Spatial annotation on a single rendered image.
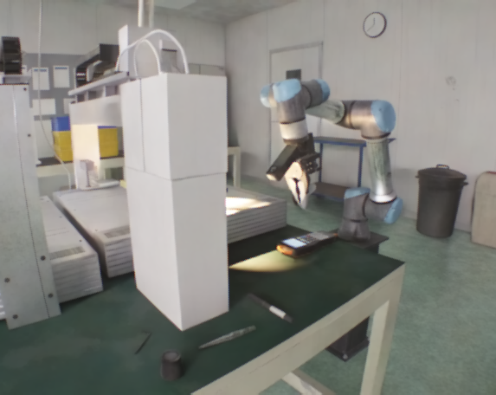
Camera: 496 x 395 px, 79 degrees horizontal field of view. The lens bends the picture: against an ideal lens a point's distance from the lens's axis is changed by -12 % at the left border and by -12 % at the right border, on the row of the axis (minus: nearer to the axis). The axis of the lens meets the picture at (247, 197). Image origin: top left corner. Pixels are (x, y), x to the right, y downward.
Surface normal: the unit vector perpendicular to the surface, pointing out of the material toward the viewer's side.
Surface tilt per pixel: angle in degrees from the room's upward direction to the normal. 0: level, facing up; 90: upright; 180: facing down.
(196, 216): 90
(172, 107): 90
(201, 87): 90
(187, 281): 90
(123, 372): 0
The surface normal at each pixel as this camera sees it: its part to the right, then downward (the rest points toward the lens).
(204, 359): 0.00, -0.97
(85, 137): 0.65, 0.18
